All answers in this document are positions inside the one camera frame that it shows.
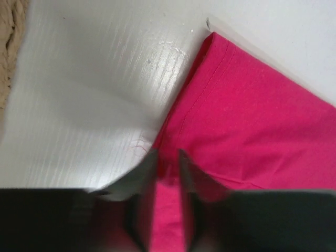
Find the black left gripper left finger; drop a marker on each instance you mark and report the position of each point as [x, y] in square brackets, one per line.
[117, 217]

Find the wicker basket with cloth liner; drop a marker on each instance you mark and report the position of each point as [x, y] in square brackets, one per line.
[13, 24]

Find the pink t shirt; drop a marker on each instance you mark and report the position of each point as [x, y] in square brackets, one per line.
[245, 125]

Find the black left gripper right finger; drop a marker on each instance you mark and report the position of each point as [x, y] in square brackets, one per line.
[216, 218]

